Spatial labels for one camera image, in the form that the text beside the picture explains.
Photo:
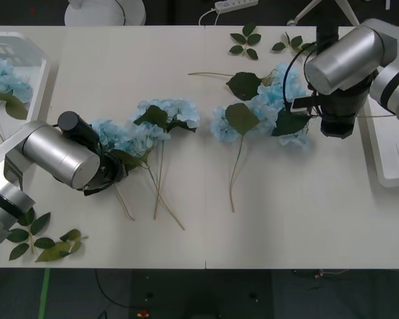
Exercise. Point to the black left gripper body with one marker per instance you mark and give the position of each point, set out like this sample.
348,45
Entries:
114,169

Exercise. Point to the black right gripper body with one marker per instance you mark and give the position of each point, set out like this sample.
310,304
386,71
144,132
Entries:
337,128

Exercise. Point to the pale blue flower green stem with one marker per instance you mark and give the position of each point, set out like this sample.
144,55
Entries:
136,139
106,131
6,79
296,143
272,93
183,109
221,128

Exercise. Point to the silver and black left arm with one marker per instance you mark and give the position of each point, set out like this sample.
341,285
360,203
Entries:
60,156

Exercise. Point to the dark robot base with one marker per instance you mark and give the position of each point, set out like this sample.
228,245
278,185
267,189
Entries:
199,295

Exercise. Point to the silver and black right arm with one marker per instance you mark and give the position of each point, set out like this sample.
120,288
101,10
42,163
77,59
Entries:
342,63

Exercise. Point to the shallow white box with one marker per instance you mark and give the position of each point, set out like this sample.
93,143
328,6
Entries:
392,159
40,83

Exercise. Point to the dark green leaf sprig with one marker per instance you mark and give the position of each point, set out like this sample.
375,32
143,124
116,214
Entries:
294,41
20,234
249,38

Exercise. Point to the white stand legs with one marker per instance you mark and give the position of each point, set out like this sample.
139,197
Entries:
345,10

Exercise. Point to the white round pedestal base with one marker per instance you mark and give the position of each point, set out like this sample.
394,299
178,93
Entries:
96,13

